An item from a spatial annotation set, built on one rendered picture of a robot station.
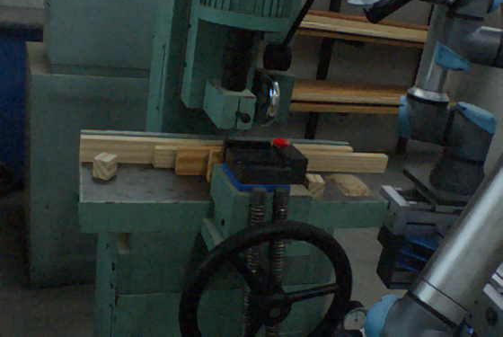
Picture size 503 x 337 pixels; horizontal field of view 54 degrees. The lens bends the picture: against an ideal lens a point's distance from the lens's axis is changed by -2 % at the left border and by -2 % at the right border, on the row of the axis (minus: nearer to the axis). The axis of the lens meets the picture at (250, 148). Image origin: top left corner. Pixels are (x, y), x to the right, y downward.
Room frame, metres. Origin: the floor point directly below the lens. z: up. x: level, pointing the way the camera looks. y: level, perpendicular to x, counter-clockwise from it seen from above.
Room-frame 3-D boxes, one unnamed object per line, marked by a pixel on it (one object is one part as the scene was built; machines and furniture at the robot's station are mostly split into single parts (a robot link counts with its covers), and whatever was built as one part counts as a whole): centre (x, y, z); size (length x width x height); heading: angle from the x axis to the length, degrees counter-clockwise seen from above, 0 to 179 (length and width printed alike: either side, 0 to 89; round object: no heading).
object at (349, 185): (1.00, -0.22, 0.91); 0.10 x 0.07 x 0.02; 21
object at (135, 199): (0.90, 0.00, 0.87); 0.61 x 0.30 x 0.06; 111
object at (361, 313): (0.89, -0.26, 0.65); 0.06 x 0.04 x 0.08; 111
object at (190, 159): (0.96, 0.02, 0.93); 0.25 x 0.01 x 0.06; 111
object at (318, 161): (1.04, -0.07, 0.92); 0.54 x 0.02 x 0.04; 111
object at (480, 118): (1.36, -0.59, 0.98); 0.13 x 0.12 x 0.14; 75
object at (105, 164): (0.86, 0.26, 0.92); 0.04 x 0.03 x 0.04; 170
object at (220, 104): (1.01, 0.06, 1.03); 0.14 x 0.07 x 0.09; 21
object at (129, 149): (1.01, 0.05, 0.93); 0.60 x 0.02 x 0.05; 111
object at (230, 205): (0.82, -0.03, 0.92); 0.15 x 0.13 x 0.09; 111
